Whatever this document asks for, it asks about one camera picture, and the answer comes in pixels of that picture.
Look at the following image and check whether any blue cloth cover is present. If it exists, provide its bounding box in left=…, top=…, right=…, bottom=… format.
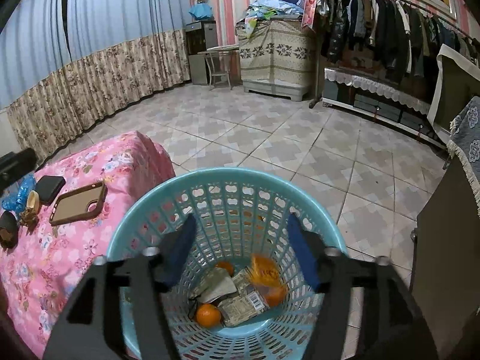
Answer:
left=188, top=3, right=214, bottom=21

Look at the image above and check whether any large tangerine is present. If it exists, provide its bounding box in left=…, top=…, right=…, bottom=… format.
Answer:
left=196, top=303, right=223, bottom=328

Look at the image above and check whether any dark cloth with white border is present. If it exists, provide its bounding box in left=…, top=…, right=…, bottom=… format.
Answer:
left=427, top=44, right=480, bottom=136

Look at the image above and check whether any blue fringed floral cloth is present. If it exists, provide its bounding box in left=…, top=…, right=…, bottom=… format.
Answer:
left=446, top=95, right=480, bottom=211

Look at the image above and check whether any pile of clothes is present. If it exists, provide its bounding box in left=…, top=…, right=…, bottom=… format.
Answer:
left=236, top=0, right=308, bottom=38

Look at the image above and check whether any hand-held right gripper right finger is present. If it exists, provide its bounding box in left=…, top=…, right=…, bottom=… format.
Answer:
left=287, top=213, right=440, bottom=360

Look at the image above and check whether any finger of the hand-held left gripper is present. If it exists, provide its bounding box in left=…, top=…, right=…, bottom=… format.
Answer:
left=0, top=148, right=37, bottom=192

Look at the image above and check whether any pink hanging bag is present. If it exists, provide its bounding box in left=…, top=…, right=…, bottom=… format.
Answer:
left=301, top=0, right=319, bottom=31

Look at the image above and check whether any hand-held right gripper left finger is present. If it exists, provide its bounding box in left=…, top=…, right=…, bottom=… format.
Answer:
left=42, top=214, right=198, bottom=360

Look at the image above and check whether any metal clothes rack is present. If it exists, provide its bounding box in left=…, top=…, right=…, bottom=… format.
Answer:
left=308, top=0, right=480, bottom=110

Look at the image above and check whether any orange printed plastic bag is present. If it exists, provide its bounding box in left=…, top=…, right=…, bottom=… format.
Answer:
left=249, top=254, right=282, bottom=287

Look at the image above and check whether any light blue plastic basket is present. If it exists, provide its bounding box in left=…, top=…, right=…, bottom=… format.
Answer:
left=112, top=167, right=347, bottom=360

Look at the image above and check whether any dark wooden cabinet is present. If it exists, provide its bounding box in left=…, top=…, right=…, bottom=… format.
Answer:
left=410, top=154, right=480, bottom=308

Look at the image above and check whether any row of hanging clothes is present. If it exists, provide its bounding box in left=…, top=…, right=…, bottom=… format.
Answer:
left=320, top=0, right=480, bottom=87

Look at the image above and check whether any low cabinet with lace cover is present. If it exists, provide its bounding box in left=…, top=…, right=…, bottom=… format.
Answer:
left=322, top=67, right=451, bottom=147

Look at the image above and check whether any silver snack wrapper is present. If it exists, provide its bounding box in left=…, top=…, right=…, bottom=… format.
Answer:
left=218, top=270, right=269, bottom=327

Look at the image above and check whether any blue plastic bag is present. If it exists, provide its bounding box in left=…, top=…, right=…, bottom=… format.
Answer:
left=2, top=175, right=37, bottom=211

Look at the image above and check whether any grey water dispenser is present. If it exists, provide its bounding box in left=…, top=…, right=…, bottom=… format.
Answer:
left=185, top=20, right=218, bottom=86

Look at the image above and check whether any patterned cloth covered cabinet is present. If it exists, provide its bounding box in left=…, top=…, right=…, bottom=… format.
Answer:
left=236, top=19, right=319, bottom=102

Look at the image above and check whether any brown phone case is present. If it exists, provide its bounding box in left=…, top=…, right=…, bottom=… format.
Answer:
left=49, top=181, right=107, bottom=227

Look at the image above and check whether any blue floral curtain panel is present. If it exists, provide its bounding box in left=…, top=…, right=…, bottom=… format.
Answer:
left=0, top=0, right=70, bottom=158
left=64, top=0, right=193, bottom=121

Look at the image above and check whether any small metal stool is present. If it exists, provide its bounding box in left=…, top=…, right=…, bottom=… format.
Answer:
left=198, top=45, right=241, bottom=91

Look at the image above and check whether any black wallet case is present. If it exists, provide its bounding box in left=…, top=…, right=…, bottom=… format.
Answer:
left=37, top=175, right=66, bottom=206

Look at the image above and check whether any brown paper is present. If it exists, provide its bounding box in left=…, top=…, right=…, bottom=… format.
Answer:
left=19, top=210, right=40, bottom=229

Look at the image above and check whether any black paper cup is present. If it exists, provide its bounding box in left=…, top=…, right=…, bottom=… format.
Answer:
left=0, top=210, right=19, bottom=250

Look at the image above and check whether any pink floral tablecloth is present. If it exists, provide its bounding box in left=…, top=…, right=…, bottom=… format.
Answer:
left=0, top=131, right=177, bottom=359

